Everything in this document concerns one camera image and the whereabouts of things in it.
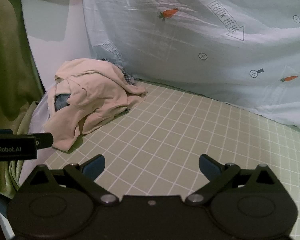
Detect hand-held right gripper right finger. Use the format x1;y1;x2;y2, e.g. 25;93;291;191
185;154;282;207

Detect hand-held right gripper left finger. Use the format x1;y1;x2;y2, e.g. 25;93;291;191
29;154;120;207

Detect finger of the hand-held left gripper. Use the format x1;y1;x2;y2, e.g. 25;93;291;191
35;132;54;149

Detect beige pink garment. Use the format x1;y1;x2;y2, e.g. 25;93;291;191
43;58;148;153

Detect translucent plastic sheet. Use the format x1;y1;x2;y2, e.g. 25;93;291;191
31;90;52;133

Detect blue denim jeans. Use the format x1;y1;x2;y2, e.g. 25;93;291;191
54;93;73;113

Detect green grid mat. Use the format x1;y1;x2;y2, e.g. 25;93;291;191
19;78;300;240

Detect green cloth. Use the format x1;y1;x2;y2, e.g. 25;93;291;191
0;0;45;202

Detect grey plaid cloth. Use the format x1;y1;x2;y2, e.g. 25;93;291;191
98;58;137;87

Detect light blue printed bedsheet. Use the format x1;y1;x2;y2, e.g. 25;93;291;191
80;0;300;133

